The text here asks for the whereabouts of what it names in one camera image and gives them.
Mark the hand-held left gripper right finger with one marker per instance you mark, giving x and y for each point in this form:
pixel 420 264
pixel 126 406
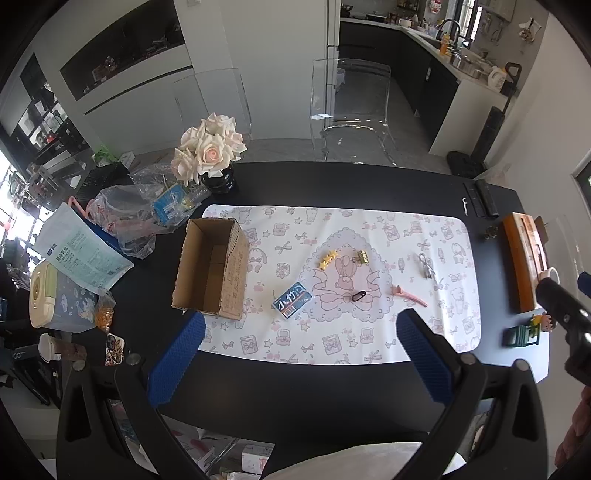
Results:
pixel 422 360

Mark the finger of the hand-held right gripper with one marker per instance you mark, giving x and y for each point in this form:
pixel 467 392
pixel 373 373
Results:
pixel 585 279
pixel 558 297

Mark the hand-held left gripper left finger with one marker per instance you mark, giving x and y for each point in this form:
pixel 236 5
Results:
pixel 178 360

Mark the pink hair clip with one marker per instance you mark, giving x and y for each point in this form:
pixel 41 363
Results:
pixel 406 294

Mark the black small clip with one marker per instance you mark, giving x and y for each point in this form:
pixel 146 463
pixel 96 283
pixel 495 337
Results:
pixel 359 296

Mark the brown cardboard box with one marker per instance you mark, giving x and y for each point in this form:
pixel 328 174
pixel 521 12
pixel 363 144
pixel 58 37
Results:
pixel 210 267

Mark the gold binder clip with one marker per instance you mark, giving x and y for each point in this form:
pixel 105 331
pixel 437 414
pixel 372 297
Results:
pixel 361 257

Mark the blue card pack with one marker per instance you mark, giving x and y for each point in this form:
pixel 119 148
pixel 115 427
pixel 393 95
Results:
pixel 293 300

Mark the yellow star hair clip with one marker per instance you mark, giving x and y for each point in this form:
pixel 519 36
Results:
pixel 327 259

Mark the person's right hand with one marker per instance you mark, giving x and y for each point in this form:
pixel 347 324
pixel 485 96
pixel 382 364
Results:
pixel 577 429

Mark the white tape roll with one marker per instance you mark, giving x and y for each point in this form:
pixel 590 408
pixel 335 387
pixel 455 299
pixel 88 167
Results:
pixel 549 276

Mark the wooden tissue box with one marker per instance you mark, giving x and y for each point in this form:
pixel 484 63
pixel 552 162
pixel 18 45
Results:
pixel 524 263

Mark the green mini chair figurine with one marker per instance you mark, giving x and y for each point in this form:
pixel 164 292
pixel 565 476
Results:
pixel 524 334

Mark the phone with cartoon case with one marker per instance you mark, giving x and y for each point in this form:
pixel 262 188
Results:
pixel 115 350

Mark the bag of orange rubber bands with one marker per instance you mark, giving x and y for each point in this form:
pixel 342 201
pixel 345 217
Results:
pixel 105 316

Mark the small dark jar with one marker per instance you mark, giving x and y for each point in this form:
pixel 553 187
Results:
pixel 491 234

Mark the white cartoon printed mat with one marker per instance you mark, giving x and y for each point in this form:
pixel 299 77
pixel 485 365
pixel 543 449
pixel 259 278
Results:
pixel 286 341

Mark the brown tumbler cup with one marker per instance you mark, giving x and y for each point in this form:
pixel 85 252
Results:
pixel 62 350

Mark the black remote control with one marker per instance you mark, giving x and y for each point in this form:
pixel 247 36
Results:
pixel 472 199
pixel 487 198

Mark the cartoon printed storage box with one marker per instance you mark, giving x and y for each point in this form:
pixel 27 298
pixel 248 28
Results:
pixel 60 302

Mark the white and green pouch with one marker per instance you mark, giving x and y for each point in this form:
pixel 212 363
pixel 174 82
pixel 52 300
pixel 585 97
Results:
pixel 81 251

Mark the red print plastic bag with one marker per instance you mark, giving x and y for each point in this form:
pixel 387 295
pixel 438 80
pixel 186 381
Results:
pixel 124 217

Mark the blue bag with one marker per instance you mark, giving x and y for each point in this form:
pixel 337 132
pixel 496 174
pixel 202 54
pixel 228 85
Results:
pixel 99 228

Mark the blue and white box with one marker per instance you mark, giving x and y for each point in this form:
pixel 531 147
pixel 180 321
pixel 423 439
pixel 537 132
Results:
pixel 171 205

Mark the clear small bottle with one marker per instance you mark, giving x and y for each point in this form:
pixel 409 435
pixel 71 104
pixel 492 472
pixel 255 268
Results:
pixel 198 194

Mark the black upright vacuum cleaner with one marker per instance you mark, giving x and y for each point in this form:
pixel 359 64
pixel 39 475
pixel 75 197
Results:
pixel 489 134

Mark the clear plastic bag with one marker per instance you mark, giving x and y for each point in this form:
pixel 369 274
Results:
pixel 147 182

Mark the black vase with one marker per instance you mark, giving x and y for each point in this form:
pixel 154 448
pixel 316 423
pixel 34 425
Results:
pixel 221 181

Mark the black crate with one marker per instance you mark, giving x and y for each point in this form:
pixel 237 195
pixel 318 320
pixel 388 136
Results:
pixel 104 177

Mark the green plant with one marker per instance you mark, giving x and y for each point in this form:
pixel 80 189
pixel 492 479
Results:
pixel 104 156

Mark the pale pink rose bouquet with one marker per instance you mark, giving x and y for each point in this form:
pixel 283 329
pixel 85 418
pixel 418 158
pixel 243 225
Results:
pixel 210 145

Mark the transparent acrylic chair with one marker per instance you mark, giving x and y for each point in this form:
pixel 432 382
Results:
pixel 217 99
pixel 355 92

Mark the dark kitchen cabinets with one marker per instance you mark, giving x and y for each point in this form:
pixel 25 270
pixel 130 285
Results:
pixel 415 69

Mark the black kitchen faucet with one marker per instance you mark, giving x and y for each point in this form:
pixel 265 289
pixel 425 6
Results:
pixel 450 25

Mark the black wall shelf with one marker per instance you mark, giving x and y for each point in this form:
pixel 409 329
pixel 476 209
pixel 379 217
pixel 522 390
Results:
pixel 41 124

